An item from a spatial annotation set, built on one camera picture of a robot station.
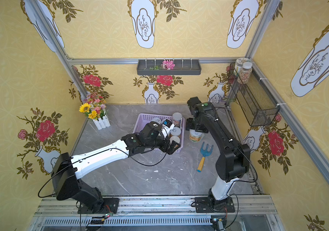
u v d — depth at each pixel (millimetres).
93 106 971
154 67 884
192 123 735
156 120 1033
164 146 678
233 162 449
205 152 929
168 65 882
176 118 949
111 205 735
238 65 854
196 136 811
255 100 833
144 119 1069
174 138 907
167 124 662
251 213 736
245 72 798
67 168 424
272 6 723
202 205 732
